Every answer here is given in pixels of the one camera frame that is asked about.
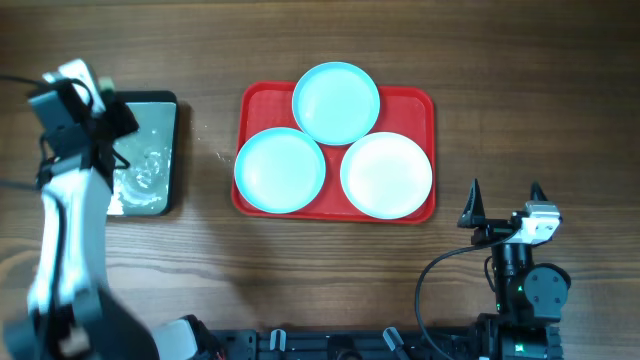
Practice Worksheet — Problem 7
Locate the white plate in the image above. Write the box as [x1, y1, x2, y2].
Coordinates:
[339, 132, 433, 220]

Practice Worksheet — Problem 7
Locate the light blue plate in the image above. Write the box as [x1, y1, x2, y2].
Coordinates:
[291, 62, 381, 146]
[234, 127, 326, 214]

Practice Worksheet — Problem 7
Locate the green yellow sponge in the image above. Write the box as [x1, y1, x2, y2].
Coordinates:
[98, 77, 115, 92]

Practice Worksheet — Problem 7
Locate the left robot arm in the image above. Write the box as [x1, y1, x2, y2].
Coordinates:
[4, 59, 224, 359]

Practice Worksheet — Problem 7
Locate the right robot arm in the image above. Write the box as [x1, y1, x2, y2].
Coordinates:
[457, 181, 571, 360]

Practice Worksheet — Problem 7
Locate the black water tray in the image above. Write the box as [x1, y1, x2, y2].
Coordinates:
[107, 91, 179, 217]

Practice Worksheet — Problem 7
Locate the red plastic tray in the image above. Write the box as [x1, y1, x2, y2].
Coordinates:
[237, 81, 436, 223]

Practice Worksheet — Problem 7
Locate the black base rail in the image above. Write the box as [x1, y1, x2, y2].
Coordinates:
[209, 327, 564, 360]

